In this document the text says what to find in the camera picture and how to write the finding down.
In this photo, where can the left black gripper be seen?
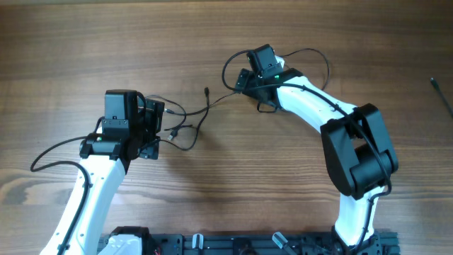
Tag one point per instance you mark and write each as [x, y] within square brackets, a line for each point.
[148, 149]

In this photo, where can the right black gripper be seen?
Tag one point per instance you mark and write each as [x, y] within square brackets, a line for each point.
[248, 87]

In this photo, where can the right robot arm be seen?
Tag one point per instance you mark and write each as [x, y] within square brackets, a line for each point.
[358, 151]

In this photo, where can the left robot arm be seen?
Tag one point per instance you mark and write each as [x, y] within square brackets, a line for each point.
[128, 130]

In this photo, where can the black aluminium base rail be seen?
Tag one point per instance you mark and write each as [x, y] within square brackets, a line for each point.
[177, 244]

